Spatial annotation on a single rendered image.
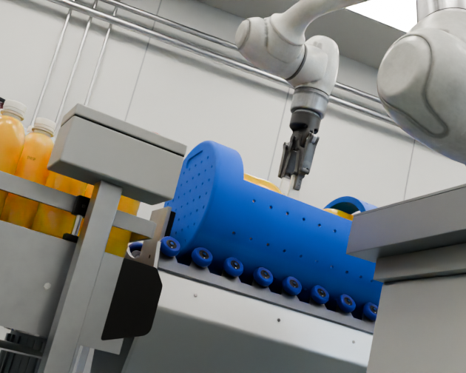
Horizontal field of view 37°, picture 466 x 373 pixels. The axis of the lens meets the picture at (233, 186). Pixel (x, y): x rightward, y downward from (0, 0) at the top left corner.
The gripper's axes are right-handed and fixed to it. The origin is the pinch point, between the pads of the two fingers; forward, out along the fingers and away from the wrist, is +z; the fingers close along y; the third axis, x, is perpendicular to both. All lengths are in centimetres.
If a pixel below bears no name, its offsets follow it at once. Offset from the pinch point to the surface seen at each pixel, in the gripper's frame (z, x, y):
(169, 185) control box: 18, 42, -35
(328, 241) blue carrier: 12.3, -4.0, -15.2
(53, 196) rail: 23, 57, -22
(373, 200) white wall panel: -112, -236, 291
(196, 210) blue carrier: 14.2, 25.8, -9.0
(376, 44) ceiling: -221, -191, 264
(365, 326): 27.3, -20.3, -12.6
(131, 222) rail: 23, 43, -22
